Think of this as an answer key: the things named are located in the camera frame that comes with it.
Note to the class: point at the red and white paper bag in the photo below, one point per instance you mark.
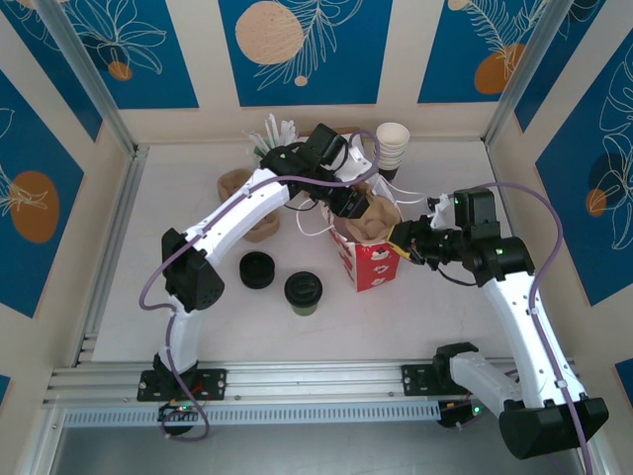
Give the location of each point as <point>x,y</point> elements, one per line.
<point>371,272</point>

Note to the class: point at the black coffee cup lid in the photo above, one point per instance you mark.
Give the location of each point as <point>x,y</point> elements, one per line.
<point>303,287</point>

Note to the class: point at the long aluminium base rail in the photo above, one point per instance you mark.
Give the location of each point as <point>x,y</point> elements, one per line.
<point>316,381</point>

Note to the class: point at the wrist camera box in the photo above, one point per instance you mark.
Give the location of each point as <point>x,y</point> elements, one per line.
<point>353,170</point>
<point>441,215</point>

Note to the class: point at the controller board with LED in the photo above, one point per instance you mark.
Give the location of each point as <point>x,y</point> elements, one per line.
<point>460,413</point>
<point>180,413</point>

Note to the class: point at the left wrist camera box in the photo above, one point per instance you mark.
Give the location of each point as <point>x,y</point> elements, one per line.
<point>353,170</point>

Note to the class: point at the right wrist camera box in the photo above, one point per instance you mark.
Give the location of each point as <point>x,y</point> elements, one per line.
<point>441,215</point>

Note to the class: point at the paper coffee cup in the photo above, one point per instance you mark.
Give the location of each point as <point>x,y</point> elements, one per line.
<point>302,311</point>

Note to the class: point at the grey metal sheet panel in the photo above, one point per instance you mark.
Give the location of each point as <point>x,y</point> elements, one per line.
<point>316,452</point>

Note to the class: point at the stack of black lids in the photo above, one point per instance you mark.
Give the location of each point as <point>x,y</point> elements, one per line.
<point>257,269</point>

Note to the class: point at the stack of paper cups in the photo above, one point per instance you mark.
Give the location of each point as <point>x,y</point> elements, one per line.
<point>393,136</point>

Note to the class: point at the aluminium frame post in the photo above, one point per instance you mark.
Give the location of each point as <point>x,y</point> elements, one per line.
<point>92,79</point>
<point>524,74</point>

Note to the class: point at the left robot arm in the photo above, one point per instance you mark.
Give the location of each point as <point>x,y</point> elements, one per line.
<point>242,218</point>

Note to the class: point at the white wrapped straw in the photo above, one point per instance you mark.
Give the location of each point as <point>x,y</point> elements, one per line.
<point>270,131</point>
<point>251,143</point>
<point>295,134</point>
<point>286,131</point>

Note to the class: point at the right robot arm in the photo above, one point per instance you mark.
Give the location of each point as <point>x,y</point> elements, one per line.
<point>524,326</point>

